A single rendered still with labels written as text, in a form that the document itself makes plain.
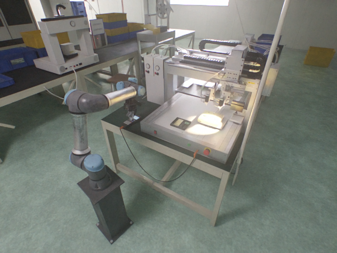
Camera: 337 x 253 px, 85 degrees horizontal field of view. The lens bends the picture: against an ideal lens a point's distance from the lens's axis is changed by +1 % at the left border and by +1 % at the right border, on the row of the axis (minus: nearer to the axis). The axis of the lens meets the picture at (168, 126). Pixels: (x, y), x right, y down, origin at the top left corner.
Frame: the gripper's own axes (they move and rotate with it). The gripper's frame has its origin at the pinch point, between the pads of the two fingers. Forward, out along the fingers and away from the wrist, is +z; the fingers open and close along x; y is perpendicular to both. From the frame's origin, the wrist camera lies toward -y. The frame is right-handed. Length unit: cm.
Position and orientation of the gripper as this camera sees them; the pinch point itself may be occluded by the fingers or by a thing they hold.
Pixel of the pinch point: (131, 119)
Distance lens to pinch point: 168.1
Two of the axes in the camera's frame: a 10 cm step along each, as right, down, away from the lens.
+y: -5.7, 2.4, -7.8
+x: 8.0, 3.5, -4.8
